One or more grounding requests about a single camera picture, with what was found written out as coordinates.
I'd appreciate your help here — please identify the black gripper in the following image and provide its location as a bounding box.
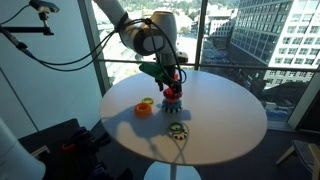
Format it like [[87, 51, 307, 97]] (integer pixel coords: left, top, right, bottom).
[[156, 52, 184, 95]]

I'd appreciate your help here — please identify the red toothed ring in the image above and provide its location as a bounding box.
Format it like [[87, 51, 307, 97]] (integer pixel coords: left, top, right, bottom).
[[162, 87, 184, 104]]

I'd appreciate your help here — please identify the dark pile of bags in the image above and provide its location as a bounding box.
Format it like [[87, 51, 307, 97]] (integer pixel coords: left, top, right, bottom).
[[18, 117, 134, 180]]

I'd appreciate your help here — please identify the white cylindrical housing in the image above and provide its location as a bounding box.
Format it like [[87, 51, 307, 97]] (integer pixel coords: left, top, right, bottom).
[[0, 116, 47, 180]]

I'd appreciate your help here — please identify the blue ring with striped rim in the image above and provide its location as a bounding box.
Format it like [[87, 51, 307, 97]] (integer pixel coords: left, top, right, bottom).
[[161, 98, 184, 115]]

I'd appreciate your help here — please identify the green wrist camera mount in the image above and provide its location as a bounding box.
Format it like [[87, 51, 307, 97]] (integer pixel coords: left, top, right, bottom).
[[138, 62, 168, 84]]

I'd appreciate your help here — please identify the small yellow-green ring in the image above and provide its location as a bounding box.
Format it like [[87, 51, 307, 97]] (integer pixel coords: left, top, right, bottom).
[[141, 96, 155, 105]]

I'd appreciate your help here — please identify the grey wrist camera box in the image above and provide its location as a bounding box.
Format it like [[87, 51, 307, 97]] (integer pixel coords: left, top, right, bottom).
[[176, 51, 190, 65]]

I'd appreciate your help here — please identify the orange ring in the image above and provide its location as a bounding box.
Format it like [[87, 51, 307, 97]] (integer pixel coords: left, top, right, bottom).
[[133, 102, 153, 117]]

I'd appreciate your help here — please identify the green ring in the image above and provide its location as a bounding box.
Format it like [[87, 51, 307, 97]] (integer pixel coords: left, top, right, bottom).
[[167, 121, 185, 134]]

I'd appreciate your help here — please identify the black and white striped ring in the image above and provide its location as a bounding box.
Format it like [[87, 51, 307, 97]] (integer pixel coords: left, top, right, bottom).
[[171, 129, 189, 141]]

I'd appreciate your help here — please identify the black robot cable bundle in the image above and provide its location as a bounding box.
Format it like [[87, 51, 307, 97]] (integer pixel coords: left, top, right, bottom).
[[0, 4, 188, 96]]

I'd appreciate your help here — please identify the exterior camera on mount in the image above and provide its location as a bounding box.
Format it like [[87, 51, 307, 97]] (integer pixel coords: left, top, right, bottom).
[[28, 0, 61, 15]]

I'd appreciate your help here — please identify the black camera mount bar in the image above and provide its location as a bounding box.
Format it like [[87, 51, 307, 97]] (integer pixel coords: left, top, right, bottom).
[[0, 12, 55, 37]]

